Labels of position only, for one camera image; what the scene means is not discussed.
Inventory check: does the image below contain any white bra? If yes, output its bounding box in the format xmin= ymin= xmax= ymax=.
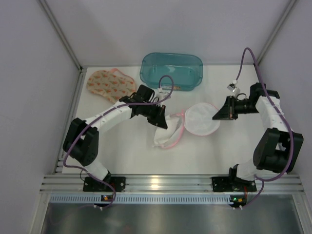
xmin=153 ymin=115 xmax=183 ymax=149

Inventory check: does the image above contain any small white mesh laundry bag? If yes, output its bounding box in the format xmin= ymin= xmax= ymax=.
xmin=170 ymin=102 xmax=220 ymax=144

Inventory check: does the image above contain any floral pink laundry bag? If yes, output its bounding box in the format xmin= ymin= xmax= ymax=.
xmin=86 ymin=68 xmax=137 ymax=104

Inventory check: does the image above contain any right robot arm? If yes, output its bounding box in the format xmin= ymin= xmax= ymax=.
xmin=213 ymin=83 xmax=304 ymax=182

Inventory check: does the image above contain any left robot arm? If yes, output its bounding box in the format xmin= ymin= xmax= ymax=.
xmin=62 ymin=85 xmax=173 ymax=181

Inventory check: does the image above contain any teal plastic bin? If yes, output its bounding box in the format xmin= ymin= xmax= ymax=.
xmin=139 ymin=53 xmax=203 ymax=91

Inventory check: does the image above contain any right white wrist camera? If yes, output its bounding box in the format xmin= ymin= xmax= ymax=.
xmin=227 ymin=80 xmax=239 ymax=95

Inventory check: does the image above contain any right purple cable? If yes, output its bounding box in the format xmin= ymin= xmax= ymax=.
xmin=233 ymin=47 xmax=294 ymax=209

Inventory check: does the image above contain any purple cable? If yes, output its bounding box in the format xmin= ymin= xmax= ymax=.
xmin=233 ymin=47 xmax=294 ymax=209
xmin=63 ymin=75 xmax=174 ymax=211

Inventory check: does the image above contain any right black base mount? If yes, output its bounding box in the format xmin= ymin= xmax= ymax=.
xmin=212 ymin=176 xmax=257 ymax=192

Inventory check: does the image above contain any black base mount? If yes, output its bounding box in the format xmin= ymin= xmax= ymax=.
xmin=82 ymin=175 xmax=126 ymax=193
xmin=212 ymin=176 xmax=257 ymax=192

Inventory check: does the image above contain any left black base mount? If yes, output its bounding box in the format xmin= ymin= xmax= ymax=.
xmin=82 ymin=175 xmax=126 ymax=193

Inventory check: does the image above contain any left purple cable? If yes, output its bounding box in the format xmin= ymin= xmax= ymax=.
xmin=63 ymin=75 xmax=174 ymax=211

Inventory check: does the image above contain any aluminium front rail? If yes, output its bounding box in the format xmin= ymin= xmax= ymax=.
xmin=39 ymin=174 xmax=304 ymax=194

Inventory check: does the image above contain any right aluminium corner post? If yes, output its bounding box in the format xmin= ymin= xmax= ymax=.
xmin=257 ymin=0 xmax=299 ymax=65

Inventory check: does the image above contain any aluminium corner post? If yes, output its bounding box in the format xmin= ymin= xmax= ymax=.
xmin=37 ymin=0 xmax=82 ymax=71
xmin=257 ymin=0 xmax=299 ymax=65

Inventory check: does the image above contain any perforated cable duct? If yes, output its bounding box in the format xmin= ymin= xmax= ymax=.
xmin=50 ymin=194 xmax=246 ymax=205

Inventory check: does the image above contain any left aluminium corner post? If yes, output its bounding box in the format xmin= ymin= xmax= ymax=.
xmin=37 ymin=0 xmax=82 ymax=71

